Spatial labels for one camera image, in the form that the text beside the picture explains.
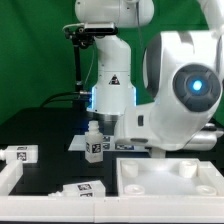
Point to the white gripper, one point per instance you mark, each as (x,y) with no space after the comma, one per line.
(205,139)

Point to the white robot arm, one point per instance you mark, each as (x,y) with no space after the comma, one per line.
(182,71)

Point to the white U-shaped fence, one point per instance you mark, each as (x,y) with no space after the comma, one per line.
(127,209)

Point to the white sheet with markers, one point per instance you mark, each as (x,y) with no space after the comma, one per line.
(79,144)

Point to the black camera on stand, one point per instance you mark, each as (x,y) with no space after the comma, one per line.
(82,36)

